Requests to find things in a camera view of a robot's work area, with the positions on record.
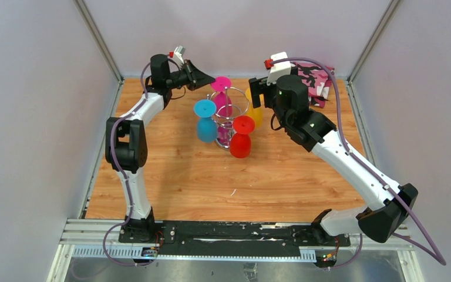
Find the blue wine glass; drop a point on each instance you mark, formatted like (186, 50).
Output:
(206, 126)

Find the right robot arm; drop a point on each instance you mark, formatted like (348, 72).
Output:
(386, 201)

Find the red wine glass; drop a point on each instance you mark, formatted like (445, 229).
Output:
(240, 145)

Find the yellow wine glass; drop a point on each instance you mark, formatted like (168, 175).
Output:
(255, 114)

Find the chrome wine glass rack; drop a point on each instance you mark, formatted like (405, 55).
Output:
(239, 102)

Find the aluminium frame rail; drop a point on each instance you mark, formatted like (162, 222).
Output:
(99, 238)

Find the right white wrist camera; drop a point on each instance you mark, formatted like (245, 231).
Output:
(276, 70)

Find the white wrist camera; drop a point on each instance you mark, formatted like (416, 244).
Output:
(276, 70)
(177, 55)

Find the pink wine glass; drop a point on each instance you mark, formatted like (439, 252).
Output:
(224, 109)

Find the pink camouflage cloth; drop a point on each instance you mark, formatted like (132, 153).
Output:
(317, 81)

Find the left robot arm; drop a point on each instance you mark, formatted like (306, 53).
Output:
(126, 145)

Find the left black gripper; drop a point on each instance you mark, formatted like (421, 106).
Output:
(195, 79)

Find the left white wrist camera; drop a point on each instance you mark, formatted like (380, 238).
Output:
(177, 55)

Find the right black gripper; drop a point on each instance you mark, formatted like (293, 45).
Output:
(259, 86)

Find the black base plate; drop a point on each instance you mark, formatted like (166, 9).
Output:
(230, 238)

